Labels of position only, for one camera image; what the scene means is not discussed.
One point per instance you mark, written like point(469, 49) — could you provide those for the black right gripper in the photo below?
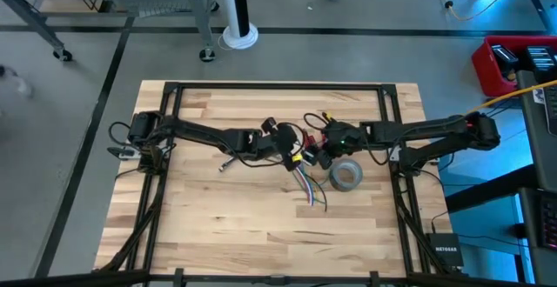
point(344, 137)

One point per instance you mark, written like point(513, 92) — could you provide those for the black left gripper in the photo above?
point(287, 139)

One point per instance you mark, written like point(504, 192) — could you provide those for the red white spool with stickers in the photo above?
point(310, 140)

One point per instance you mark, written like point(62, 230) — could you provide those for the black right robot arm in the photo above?
point(435, 132)

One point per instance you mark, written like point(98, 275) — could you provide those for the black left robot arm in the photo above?
point(196, 132)

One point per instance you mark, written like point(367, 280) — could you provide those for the small yellow tag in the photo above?
point(297, 158)

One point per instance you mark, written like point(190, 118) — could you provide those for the white and black pillar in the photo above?
point(230, 0)

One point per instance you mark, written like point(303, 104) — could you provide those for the red storage bin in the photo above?
point(483, 74)

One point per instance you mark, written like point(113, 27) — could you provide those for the black device in bin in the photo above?
point(505, 56)
point(541, 61)

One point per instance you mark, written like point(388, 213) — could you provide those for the black desk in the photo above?
point(544, 156)

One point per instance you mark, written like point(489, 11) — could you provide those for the black keyboard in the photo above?
point(549, 224)

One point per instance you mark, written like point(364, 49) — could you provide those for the grey duct tape roll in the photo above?
point(333, 178)

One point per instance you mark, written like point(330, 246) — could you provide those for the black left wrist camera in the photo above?
point(269, 124)

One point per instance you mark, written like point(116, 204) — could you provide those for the black table frame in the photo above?
point(278, 86)

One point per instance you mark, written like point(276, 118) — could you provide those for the black network switch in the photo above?
point(446, 249)

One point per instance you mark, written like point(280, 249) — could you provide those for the black overhead rig frame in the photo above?
point(65, 279)

